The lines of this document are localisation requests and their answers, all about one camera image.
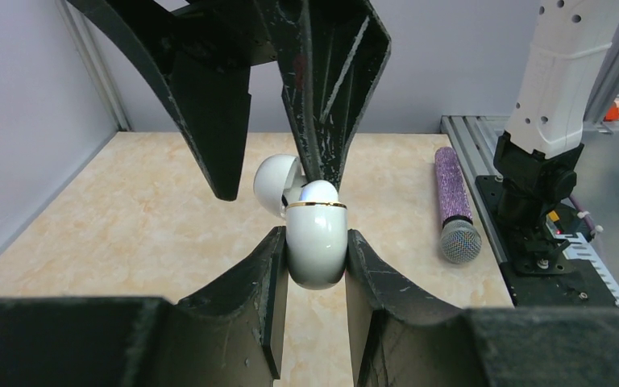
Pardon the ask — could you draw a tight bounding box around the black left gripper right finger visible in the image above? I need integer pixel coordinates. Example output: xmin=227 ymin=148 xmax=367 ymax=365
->
xmin=345 ymin=230 xmax=619 ymax=386

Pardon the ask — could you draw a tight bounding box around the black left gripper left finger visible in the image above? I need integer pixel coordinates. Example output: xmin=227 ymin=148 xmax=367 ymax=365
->
xmin=0 ymin=227 xmax=288 ymax=386

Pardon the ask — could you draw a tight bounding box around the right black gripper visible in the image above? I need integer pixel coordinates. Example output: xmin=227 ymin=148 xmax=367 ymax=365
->
xmin=71 ymin=0 xmax=392 ymax=202

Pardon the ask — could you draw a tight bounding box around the white square charging case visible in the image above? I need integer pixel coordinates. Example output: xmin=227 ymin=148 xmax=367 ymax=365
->
xmin=253 ymin=154 xmax=347 ymax=290

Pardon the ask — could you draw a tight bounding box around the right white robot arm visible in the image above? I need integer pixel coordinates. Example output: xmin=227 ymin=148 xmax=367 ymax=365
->
xmin=73 ymin=1 xmax=619 ymax=386

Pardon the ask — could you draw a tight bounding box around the purple glitter microphone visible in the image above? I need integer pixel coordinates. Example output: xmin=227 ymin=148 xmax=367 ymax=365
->
xmin=434 ymin=147 xmax=482 ymax=264

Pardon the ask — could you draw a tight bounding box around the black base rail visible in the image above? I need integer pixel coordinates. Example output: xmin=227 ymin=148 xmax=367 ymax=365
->
xmin=473 ymin=175 xmax=619 ymax=308

